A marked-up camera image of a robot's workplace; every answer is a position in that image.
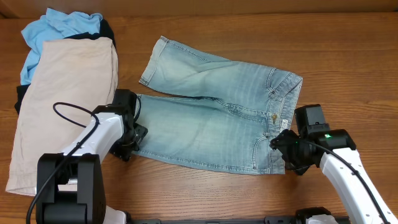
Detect light blue shirt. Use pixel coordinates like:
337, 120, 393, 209
21, 8, 103, 85

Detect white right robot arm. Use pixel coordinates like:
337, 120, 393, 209
270, 129, 397, 223

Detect beige folded shorts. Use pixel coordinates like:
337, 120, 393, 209
6, 37, 118, 196

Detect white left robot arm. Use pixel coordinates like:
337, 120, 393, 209
26, 103, 147, 223

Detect black garment under pile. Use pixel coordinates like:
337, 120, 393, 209
14, 19, 114, 113

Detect light blue denim shorts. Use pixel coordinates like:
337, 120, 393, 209
137, 37, 303, 175

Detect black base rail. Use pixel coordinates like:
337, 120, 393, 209
127, 207, 351, 224

